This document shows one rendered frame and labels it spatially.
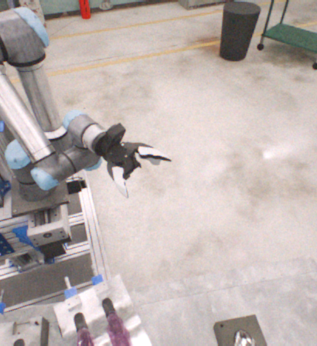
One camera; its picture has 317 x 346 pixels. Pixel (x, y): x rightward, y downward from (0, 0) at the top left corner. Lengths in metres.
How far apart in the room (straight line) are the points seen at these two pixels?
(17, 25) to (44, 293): 1.50
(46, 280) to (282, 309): 1.36
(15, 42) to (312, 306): 1.36
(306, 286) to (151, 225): 1.30
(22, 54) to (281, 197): 2.26
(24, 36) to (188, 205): 1.85
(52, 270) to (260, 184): 1.83
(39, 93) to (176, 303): 0.92
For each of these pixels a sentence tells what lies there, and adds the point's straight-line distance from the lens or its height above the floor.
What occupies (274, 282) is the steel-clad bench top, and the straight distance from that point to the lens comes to 1.35.
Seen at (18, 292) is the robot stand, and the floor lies 0.21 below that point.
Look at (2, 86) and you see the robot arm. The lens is 0.91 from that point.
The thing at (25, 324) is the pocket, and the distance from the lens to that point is 1.24.
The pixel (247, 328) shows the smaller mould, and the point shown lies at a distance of 1.18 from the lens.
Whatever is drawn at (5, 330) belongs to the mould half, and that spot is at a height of 0.89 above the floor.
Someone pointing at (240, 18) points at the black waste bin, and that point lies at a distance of 4.25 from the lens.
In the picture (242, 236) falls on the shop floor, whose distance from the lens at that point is 2.37.
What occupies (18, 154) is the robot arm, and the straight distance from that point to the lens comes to 1.14.
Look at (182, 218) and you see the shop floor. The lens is 2.37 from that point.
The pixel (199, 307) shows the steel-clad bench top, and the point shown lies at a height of 0.80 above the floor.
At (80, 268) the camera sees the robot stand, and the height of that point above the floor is 0.21.
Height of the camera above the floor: 1.98
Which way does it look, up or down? 49 degrees down
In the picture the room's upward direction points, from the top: straight up
